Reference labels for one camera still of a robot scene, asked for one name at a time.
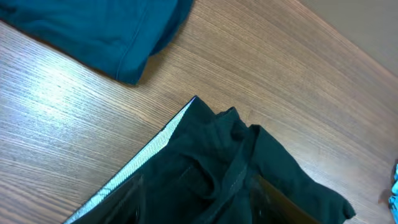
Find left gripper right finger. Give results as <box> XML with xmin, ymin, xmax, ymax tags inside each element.
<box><xmin>250</xmin><ymin>175</ymin><xmax>320</xmax><ymax>224</ymax></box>

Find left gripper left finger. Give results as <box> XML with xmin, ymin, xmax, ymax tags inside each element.
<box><xmin>73</xmin><ymin>174</ymin><xmax>144</xmax><ymax>224</ymax></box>

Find black shorts with white lining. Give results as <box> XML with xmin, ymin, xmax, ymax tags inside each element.
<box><xmin>67</xmin><ymin>97</ymin><xmax>356</xmax><ymax>223</ymax></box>

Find light blue garment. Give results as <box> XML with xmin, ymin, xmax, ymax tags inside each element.
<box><xmin>388</xmin><ymin>164</ymin><xmax>398</xmax><ymax>224</ymax></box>

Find folded navy blue shorts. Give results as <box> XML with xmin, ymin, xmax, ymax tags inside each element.
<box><xmin>1</xmin><ymin>0</ymin><xmax>193</xmax><ymax>85</ymax></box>

